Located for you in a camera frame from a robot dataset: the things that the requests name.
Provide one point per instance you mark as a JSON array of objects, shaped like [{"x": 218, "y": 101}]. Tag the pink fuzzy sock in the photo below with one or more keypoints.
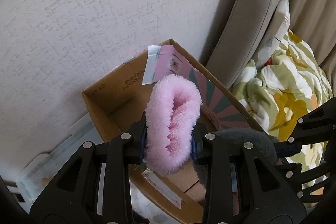
[{"x": 171, "y": 114}]

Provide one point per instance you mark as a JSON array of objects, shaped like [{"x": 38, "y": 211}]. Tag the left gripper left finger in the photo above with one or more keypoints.
[{"x": 93, "y": 185}]

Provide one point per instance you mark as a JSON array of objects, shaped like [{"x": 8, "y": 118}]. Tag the floral blue table mat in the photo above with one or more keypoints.
[{"x": 146, "y": 208}]

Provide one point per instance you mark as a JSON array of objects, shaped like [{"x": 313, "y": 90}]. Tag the beige curtain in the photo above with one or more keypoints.
[{"x": 314, "y": 22}]

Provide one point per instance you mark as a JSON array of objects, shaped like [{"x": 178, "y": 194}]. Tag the grey upholstered headboard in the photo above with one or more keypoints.
[{"x": 240, "y": 38}]

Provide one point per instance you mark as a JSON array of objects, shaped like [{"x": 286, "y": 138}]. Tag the white pillow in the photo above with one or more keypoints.
[{"x": 273, "y": 36}]

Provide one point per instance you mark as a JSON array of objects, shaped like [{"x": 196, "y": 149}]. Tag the green striped floral blanket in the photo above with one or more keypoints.
[{"x": 289, "y": 86}]

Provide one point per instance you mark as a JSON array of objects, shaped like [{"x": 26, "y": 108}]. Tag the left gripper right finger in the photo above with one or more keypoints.
[{"x": 238, "y": 170}]

